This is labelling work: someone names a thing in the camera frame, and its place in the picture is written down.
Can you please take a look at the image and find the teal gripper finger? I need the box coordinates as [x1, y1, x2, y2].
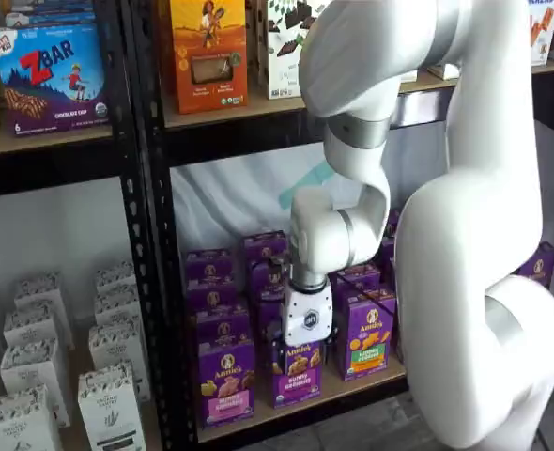
[269, 321, 289, 378]
[322, 326, 341, 363]

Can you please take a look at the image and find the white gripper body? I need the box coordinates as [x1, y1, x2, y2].
[283, 280, 335, 348]

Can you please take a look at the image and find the purple Annie's box pink patch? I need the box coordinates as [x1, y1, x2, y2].
[196, 337, 256, 429]

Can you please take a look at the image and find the purple Annie's box green patch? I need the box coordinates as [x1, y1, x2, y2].
[341, 291, 398, 382]

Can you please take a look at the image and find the white pantry box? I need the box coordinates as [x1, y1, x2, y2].
[0, 384, 66, 451]
[2, 307, 75, 351]
[0, 337, 71, 428]
[92, 286, 143, 330]
[87, 319, 152, 400]
[12, 272, 74, 316]
[94, 261, 138, 295]
[77, 361, 147, 451]

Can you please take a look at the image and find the black metal shelf rack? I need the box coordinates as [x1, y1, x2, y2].
[0, 0, 141, 451]
[131, 0, 554, 451]

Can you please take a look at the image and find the white Sweet Thins chocolate box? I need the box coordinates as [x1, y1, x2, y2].
[266, 0, 320, 101]

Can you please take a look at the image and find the orange snack box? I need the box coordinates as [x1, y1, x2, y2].
[170, 0, 250, 115]

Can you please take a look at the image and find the Z Bar snack box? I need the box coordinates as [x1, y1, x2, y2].
[0, 23, 113, 138]

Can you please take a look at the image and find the blue snack box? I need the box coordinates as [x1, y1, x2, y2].
[4, 0, 96, 28]

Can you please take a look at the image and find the teal strip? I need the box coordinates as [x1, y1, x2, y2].
[279, 158, 335, 211]

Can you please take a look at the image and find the white cloth backdrop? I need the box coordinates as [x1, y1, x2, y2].
[170, 119, 554, 292]

